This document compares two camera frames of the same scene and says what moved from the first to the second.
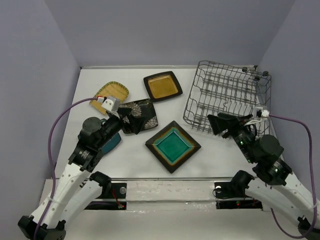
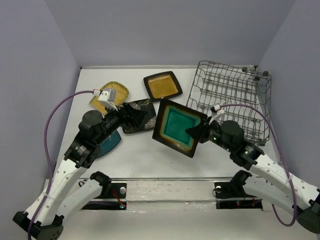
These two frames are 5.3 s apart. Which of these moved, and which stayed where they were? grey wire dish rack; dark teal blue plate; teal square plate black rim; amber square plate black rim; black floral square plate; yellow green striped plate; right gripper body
Moved: teal square plate black rim; right gripper body
Stayed: grey wire dish rack; amber square plate black rim; black floral square plate; yellow green striped plate; dark teal blue plate
